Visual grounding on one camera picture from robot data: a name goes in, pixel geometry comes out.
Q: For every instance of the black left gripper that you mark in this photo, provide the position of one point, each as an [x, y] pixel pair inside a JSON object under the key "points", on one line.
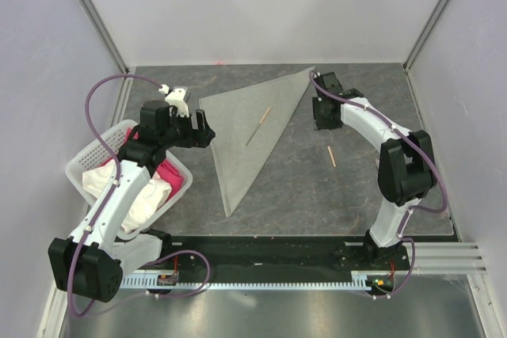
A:
{"points": [[200, 138]]}

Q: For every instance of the white plastic laundry basket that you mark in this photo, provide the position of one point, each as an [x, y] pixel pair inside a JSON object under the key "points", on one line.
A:
{"points": [[95, 155]]}

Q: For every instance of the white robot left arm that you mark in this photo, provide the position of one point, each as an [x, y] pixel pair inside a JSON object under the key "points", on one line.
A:
{"points": [[98, 254]]}

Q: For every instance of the white folded garment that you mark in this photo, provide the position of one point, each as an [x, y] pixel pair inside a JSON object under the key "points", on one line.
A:
{"points": [[147, 202]]}

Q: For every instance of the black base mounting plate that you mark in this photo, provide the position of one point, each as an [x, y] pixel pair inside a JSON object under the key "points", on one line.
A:
{"points": [[285, 255]]}

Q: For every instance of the pink cloth in basket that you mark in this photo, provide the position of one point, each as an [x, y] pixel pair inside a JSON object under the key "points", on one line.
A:
{"points": [[169, 178]]}

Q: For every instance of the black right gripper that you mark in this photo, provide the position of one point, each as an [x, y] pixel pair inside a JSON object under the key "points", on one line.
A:
{"points": [[318, 122]]}

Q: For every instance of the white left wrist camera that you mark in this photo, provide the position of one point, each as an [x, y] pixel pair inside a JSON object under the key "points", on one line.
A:
{"points": [[176, 97]]}

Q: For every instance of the aluminium frame rail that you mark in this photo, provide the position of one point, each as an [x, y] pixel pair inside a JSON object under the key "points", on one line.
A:
{"points": [[454, 258]]}

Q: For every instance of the wooden-handled chopstick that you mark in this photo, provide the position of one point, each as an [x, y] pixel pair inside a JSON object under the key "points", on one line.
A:
{"points": [[332, 158], [261, 121]]}

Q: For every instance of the grey-green cloth napkin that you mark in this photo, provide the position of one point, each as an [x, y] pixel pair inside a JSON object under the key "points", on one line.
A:
{"points": [[233, 115]]}

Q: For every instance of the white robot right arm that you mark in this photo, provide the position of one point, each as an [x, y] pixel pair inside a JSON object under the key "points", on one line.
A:
{"points": [[404, 174]]}

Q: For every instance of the grey slotted cable duct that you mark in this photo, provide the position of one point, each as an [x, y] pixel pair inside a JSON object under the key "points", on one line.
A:
{"points": [[167, 281]]}

